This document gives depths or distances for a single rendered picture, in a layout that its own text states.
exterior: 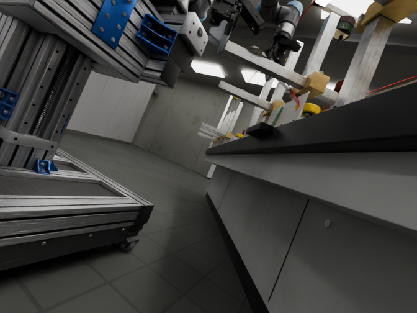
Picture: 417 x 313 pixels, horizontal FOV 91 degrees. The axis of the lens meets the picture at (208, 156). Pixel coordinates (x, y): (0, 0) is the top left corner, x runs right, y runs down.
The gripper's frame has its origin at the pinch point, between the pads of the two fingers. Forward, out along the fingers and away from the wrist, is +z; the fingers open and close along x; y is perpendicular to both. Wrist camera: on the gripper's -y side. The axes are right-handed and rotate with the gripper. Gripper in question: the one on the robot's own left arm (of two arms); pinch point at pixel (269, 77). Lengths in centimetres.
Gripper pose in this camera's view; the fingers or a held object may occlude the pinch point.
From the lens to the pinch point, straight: 98.1
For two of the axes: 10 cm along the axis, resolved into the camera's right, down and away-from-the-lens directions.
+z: -3.8, 9.2, -0.3
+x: -8.3, -3.6, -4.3
